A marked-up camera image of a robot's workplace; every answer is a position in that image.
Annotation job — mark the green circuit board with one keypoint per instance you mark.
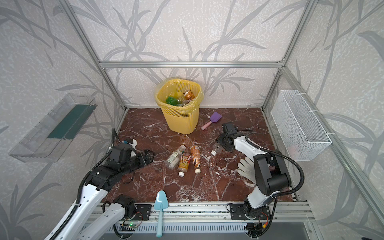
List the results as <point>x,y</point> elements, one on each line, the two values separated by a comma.
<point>130,227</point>

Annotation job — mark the yellow ribbed plastic bin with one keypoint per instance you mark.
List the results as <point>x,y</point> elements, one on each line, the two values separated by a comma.
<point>182,125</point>

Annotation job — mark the brown Nescafe bottle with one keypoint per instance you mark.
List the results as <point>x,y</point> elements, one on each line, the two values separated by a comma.
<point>189,95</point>

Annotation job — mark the soda water bottle blue cap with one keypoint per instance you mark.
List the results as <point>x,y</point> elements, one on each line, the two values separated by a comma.
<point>183,103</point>

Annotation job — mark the white wire wall basket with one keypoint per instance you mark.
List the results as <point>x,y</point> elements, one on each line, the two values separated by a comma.
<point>303,135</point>

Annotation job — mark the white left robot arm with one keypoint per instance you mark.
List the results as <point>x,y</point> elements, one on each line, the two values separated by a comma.
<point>96,185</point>

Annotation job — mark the white work glove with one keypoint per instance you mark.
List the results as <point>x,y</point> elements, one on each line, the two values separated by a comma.
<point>246,168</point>

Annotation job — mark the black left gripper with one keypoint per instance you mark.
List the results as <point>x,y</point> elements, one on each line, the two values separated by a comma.
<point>146,156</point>

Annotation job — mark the yellow bin liner bag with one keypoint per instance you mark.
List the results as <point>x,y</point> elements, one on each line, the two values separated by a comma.
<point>171,88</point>

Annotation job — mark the small green Sprite bottle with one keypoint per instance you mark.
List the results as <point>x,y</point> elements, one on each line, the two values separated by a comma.
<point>172,101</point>

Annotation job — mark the purple toy shovel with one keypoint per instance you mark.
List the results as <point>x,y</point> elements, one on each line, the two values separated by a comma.
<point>215,117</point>

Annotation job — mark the brown coffee bottle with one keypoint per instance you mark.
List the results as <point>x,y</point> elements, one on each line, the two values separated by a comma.
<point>196,157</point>

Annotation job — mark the horizontal aluminium frame bar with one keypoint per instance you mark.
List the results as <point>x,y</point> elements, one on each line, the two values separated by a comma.
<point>189,64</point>

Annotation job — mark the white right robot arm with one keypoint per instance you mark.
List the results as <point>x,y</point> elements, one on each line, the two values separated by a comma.
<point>265,169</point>

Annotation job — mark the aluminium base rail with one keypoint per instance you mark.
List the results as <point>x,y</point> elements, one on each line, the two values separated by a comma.
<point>212,217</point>

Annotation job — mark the gold red tea bottle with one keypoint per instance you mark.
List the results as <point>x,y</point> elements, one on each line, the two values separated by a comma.
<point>184,164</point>

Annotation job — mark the clear acrylic wall shelf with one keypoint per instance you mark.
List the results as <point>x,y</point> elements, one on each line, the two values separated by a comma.
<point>50,138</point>

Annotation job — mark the light blue toy shovel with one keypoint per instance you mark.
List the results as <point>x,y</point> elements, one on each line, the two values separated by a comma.
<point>161,203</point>

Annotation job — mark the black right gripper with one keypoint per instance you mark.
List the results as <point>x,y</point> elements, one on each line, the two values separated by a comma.
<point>226,138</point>

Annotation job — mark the clear bottle green label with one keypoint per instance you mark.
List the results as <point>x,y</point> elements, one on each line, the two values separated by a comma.
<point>174,159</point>

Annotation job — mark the clear bottle white cap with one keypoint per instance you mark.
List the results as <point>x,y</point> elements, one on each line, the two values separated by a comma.
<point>217,148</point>

